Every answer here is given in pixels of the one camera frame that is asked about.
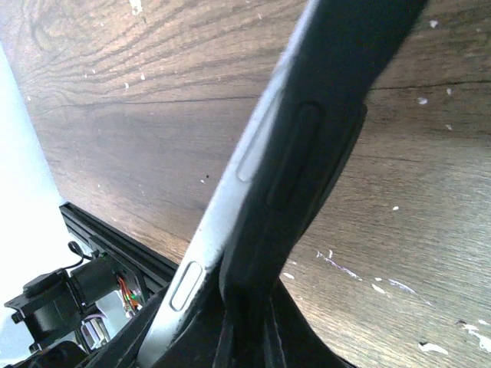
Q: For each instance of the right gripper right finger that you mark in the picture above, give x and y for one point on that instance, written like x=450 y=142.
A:
x=289 y=340

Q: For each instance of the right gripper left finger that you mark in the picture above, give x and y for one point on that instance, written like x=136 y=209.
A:
x=202 y=342

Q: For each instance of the silver blue phone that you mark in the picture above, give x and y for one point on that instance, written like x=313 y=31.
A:
x=221 y=217

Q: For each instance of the black phone case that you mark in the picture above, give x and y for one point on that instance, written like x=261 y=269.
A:
x=346 y=47

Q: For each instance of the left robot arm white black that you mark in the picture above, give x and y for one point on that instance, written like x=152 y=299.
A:
x=64 y=301

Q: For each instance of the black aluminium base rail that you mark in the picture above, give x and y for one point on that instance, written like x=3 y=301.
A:
x=144 y=270

